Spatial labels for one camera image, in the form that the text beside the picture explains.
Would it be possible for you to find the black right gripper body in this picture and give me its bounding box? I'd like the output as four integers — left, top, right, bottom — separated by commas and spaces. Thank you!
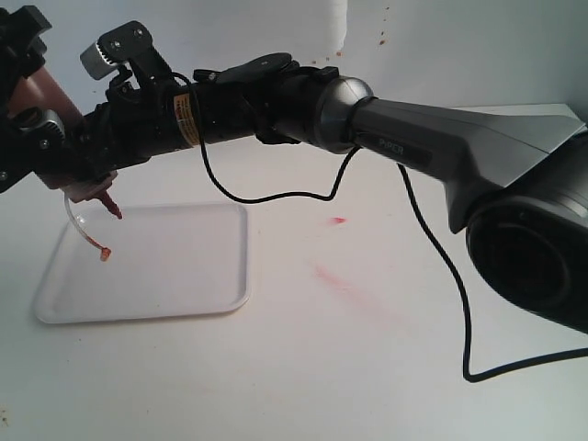
73, 68, 185, 185

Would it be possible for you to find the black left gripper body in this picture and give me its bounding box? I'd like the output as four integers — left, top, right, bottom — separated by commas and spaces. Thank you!
1, 6, 66, 192

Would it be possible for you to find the red sauce squeeze bottle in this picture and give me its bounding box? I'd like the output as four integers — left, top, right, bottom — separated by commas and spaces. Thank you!
8, 67, 124, 263

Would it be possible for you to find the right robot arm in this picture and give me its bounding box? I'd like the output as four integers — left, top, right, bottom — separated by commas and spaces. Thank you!
81, 50, 587, 332

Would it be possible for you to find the white rectangular plastic tray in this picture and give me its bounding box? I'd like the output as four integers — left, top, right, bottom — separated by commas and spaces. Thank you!
33, 203, 249, 324

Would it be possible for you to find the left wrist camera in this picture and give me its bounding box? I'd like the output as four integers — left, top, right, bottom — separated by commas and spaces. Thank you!
11, 107, 66, 150

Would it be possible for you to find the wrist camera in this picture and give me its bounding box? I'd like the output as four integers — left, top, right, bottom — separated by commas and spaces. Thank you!
11, 107, 66, 150
80, 20, 172, 87

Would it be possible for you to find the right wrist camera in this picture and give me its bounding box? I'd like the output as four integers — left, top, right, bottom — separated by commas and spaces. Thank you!
80, 20, 172, 87

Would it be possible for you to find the black right camera cable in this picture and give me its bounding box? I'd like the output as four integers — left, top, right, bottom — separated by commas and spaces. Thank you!
170, 72, 588, 383

